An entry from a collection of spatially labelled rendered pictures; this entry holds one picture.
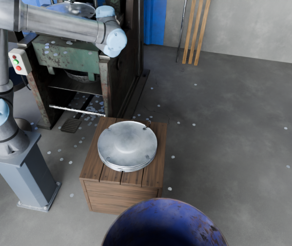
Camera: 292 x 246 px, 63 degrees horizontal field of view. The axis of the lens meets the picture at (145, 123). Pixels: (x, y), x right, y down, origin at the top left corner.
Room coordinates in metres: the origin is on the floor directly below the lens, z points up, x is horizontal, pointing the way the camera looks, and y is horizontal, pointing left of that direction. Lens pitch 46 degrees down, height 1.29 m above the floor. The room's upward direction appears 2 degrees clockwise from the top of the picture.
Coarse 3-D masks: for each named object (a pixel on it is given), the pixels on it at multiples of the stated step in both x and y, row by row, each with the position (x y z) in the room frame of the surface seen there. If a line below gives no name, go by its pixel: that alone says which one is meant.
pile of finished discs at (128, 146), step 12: (108, 132) 0.81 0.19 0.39; (120, 132) 0.81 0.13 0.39; (132, 132) 0.82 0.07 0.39; (144, 132) 0.82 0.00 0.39; (108, 144) 0.73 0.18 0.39; (120, 144) 0.73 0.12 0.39; (132, 144) 0.73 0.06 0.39; (144, 144) 0.74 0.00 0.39; (156, 144) 0.74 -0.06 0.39; (108, 156) 0.66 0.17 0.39; (120, 156) 0.66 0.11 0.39; (132, 156) 0.67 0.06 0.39; (144, 156) 0.67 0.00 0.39; (120, 168) 0.61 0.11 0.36; (132, 168) 0.61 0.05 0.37
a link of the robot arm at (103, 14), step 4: (100, 8) 0.96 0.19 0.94; (104, 8) 0.96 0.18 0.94; (108, 8) 0.96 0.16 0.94; (112, 8) 0.97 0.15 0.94; (96, 12) 0.95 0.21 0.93; (100, 12) 0.93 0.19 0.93; (104, 12) 0.93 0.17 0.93; (108, 12) 0.94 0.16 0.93; (112, 12) 0.95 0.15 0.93; (96, 16) 0.95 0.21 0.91; (100, 16) 0.93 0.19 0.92; (104, 16) 0.93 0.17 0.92; (108, 16) 0.93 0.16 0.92; (112, 16) 0.95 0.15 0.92; (100, 20) 0.92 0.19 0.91; (104, 20) 0.91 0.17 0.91; (116, 20) 0.93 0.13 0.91
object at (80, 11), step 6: (48, 6) 1.37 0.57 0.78; (54, 6) 1.38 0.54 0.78; (60, 6) 1.39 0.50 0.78; (66, 6) 1.39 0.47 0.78; (72, 6) 1.39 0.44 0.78; (78, 6) 1.40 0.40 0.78; (84, 6) 1.40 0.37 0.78; (90, 6) 1.40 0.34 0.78; (66, 12) 1.29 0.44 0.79; (72, 12) 1.29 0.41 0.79; (78, 12) 1.30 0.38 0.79; (84, 12) 1.32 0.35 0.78; (90, 12) 1.32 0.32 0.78; (90, 18) 1.24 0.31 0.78
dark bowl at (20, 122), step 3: (15, 120) 1.19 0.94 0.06; (18, 120) 1.19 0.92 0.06; (21, 120) 1.19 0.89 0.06; (24, 120) 1.18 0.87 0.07; (18, 123) 1.17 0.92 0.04; (21, 123) 1.17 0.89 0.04; (24, 123) 1.16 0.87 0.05; (27, 123) 1.16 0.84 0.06; (21, 126) 1.15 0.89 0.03; (24, 126) 1.15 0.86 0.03; (27, 126) 1.14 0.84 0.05; (30, 126) 1.12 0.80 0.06; (24, 129) 1.13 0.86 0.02; (27, 129) 1.12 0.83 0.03; (30, 129) 1.10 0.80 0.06
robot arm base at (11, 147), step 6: (18, 126) 0.69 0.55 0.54; (18, 132) 0.66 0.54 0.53; (24, 132) 0.71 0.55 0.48; (12, 138) 0.62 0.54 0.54; (18, 138) 0.64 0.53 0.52; (24, 138) 0.66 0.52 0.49; (0, 144) 0.60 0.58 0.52; (6, 144) 0.60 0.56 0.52; (12, 144) 0.61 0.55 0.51; (18, 144) 0.62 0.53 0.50; (24, 144) 0.64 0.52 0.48; (0, 150) 0.59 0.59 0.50; (6, 150) 0.59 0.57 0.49; (12, 150) 0.61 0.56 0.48; (18, 150) 0.61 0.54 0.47; (24, 150) 0.63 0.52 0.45; (0, 156) 0.58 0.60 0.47; (6, 156) 0.58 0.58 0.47; (12, 156) 0.59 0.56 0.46
